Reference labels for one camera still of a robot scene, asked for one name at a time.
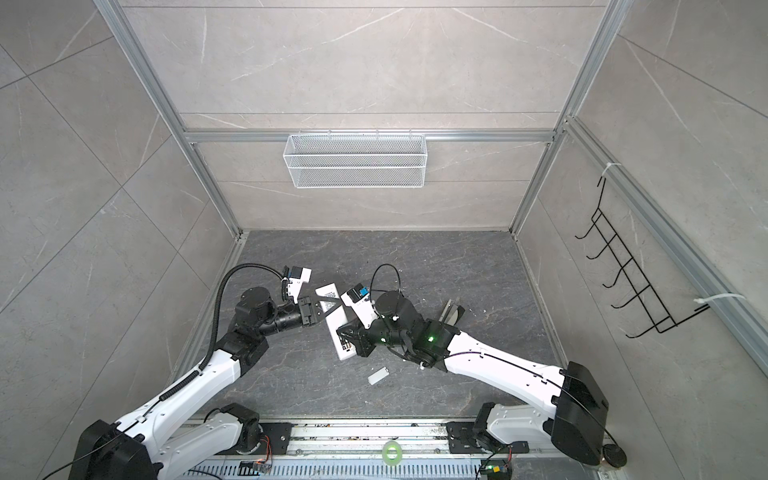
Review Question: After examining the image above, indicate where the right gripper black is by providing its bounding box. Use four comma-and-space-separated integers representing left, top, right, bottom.
336, 313, 413, 358

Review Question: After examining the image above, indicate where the white battery cover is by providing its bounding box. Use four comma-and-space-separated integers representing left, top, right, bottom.
367, 367, 390, 386

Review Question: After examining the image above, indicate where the white remote control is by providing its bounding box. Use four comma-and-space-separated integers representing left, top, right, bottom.
315, 283, 357, 361

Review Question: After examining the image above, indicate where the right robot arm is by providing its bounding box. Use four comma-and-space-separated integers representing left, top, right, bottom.
336, 285, 628, 469

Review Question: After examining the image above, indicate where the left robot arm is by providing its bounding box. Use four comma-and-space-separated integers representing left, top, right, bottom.
68, 267, 344, 479

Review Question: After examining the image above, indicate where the green tape roll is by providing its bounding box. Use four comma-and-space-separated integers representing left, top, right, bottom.
382, 440, 403, 467

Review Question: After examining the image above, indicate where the amber jar black lid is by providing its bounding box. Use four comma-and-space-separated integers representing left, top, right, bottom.
601, 443, 628, 470

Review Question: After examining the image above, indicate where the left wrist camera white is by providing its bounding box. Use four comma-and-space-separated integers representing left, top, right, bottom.
281, 266, 312, 304

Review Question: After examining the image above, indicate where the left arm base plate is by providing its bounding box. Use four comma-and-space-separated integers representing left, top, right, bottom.
233, 422, 293, 456

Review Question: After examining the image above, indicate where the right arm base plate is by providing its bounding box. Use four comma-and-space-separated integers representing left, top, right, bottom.
444, 421, 530, 454

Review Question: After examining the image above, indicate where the white wire mesh basket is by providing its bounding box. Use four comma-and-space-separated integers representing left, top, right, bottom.
283, 133, 428, 189

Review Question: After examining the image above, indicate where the black wire hook rack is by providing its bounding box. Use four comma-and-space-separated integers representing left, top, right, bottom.
574, 177, 711, 339

